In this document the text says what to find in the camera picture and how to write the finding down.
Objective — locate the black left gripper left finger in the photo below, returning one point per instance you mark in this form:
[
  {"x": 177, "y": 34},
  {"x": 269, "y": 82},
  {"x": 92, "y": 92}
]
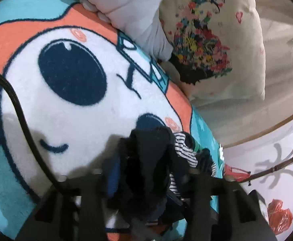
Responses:
[{"x": 72, "y": 210}]

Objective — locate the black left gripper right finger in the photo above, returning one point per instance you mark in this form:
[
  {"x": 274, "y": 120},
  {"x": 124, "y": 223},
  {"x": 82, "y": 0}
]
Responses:
[{"x": 222, "y": 210}]

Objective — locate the navy striped child pants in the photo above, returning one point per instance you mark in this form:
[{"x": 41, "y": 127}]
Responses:
[{"x": 149, "y": 173}]

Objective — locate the red plastic bag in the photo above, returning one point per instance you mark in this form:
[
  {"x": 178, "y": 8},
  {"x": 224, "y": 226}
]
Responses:
[{"x": 236, "y": 173}]

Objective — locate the orange plastic bag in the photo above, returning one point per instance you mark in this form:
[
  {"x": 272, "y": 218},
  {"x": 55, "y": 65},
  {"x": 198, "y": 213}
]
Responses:
[{"x": 279, "y": 219}]

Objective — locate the turquoise cartoon star blanket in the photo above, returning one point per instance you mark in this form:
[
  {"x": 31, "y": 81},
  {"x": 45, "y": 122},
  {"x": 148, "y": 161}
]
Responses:
[{"x": 82, "y": 84}]

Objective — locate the beige floral pillow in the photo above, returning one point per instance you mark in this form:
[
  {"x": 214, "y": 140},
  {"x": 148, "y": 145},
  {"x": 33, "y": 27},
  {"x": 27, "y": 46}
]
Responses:
[{"x": 218, "y": 51}]

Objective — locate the beige curtain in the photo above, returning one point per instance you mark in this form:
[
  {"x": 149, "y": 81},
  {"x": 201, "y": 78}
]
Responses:
[{"x": 234, "y": 122}]

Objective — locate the white plush pillow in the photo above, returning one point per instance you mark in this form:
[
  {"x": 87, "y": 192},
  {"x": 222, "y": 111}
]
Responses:
[{"x": 138, "y": 19}]

